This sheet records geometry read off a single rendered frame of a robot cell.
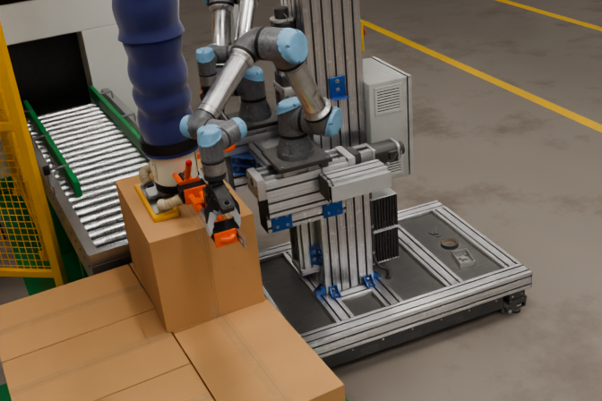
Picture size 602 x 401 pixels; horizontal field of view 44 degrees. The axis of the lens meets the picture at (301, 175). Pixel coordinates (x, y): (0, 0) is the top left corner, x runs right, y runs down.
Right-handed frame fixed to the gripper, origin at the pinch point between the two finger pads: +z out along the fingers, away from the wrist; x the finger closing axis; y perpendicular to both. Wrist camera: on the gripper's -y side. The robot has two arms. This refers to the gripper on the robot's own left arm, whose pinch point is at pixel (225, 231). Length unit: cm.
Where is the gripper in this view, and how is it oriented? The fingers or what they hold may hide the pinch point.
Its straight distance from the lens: 245.0
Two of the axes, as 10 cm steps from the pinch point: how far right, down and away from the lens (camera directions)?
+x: -9.1, 2.4, -3.3
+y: -4.1, -3.6, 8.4
